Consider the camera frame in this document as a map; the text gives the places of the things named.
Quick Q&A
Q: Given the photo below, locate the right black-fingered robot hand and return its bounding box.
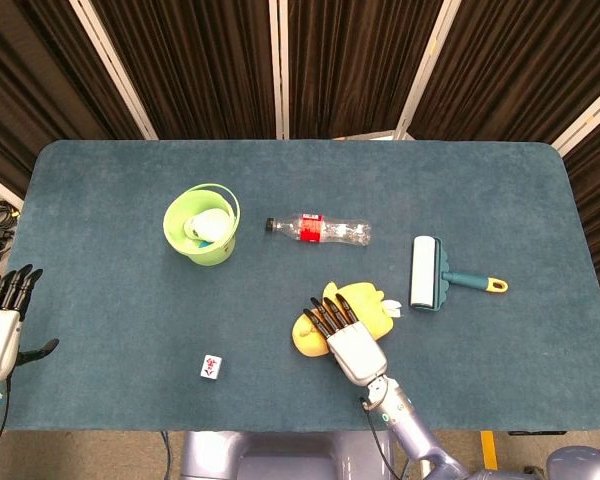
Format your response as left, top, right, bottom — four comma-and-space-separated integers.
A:
303, 293, 389, 387

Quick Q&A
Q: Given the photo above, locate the yellow plush toy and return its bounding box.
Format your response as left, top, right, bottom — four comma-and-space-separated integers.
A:
290, 281, 404, 357

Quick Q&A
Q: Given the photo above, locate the teal lint roller white roll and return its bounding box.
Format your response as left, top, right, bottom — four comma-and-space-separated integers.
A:
409, 235, 509, 313

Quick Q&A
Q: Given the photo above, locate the clear plastic bottle red label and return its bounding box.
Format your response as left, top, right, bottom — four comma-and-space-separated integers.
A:
265, 212, 373, 248

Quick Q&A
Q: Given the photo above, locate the grey-lilac robot body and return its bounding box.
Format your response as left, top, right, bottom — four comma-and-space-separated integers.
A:
179, 429, 600, 480

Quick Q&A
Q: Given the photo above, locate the teal table cloth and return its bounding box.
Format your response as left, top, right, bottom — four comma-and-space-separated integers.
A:
2, 138, 600, 432

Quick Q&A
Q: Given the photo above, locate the white mahjong tile red print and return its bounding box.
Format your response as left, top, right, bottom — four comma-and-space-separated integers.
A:
198, 353, 225, 380

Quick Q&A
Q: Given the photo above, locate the yellow floor tape strip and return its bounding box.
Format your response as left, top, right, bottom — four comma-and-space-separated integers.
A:
480, 430, 497, 472

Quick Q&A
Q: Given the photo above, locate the pale green white round item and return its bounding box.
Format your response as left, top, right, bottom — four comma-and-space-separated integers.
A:
183, 208, 233, 241

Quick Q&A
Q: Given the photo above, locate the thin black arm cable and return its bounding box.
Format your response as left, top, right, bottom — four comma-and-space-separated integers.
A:
358, 397, 389, 480

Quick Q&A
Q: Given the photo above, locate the white partition post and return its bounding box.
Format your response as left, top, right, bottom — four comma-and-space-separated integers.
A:
394, 0, 462, 141
68, 0, 160, 141
0, 167, 25, 211
551, 74, 600, 156
268, 0, 291, 140

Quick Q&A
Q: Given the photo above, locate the green plastic bucket with handle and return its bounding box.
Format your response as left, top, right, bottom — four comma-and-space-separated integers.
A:
162, 183, 242, 266

